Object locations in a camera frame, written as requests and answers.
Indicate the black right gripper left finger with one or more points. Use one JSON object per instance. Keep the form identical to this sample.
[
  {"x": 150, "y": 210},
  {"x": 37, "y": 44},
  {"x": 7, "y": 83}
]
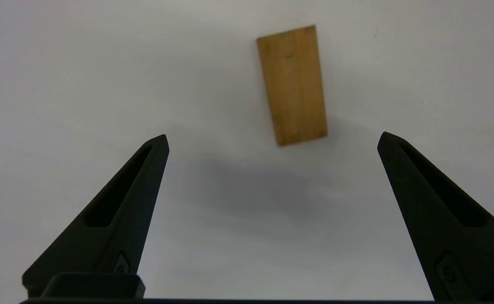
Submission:
[{"x": 116, "y": 219}]

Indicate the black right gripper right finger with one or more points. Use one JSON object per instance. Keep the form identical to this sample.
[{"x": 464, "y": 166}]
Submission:
[{"x": 441, "y": 228}]

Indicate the rectangular wooden building block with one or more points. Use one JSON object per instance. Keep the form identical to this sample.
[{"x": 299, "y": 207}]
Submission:
[{"x": 295, "y": 84}]

